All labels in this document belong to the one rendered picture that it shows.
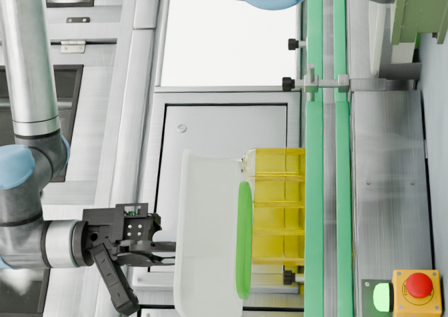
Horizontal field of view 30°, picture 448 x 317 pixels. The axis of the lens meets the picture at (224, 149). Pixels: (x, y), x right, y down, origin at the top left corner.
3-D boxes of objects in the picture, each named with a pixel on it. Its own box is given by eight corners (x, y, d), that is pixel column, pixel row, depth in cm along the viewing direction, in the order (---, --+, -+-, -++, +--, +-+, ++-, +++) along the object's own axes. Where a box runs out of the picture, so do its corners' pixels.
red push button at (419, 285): (403, 278, 130) (405, 270, 127) (429, 279, 129) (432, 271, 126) (405, 303, 128) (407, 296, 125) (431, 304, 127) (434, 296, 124)
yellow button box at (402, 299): (437, 284, 136) (390, 284, 136) (443, 268, 129) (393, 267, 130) (439, 326, 132) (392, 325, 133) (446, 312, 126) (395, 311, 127)
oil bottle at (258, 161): (349, 160, 168) (243, 160, 171) (350, 146, 164) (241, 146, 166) (349, 184, 166) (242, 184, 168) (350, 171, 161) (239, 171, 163)
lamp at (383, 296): (391, 288, 135) (372, 288, 135) (393, 278, 131) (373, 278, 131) (392, 316, 133) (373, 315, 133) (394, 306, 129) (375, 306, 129)
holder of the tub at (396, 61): (412, 25, 172) (373, 26, 173) (427, -69, 148) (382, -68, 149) (417, 95, 164) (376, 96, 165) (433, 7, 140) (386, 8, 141)
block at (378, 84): (383, 101, 164) (347, 101, 165) (387, 74, 156) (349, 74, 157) (384, 116, 163) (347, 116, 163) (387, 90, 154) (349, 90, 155)
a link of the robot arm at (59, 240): (43, 261, 125) (64, 274, 133) (71, 260, 124) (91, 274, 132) (49, 213, 128) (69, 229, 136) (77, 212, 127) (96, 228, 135)
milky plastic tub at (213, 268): (246, 141, 113) (182, 141, 114) (240, 306, 104) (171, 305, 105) (255, 186, 129) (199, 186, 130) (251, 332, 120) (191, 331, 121)
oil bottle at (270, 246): (351, 239, 160) (239, 238, 163) (351, 228, 155) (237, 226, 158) (351, 267, 157) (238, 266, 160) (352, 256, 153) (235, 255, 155)
